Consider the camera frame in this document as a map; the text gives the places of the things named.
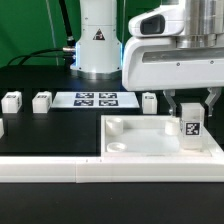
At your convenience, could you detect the white square table top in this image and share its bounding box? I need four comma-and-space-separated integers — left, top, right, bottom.
101, 115, 224, 158

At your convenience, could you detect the black cable bundle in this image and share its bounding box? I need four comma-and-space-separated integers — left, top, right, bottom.
6, 0, 78, 66

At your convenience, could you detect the tag plate with markers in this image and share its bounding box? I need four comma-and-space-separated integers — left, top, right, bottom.
52, 92, 139, 108

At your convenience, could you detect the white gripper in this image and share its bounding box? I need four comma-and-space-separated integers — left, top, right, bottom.
122, 37, 224, 117

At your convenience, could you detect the partial white block left edge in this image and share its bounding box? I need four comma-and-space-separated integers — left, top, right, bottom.
0, 118, 4, 139

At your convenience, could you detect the white U-shaped fence wall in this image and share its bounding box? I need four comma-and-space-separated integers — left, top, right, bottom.
0, 118, 224, 184

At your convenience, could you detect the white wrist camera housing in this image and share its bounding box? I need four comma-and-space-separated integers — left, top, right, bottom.
128, 6, 184, 38

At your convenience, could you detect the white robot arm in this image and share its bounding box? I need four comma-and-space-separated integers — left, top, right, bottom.
71, 0, 224, 114

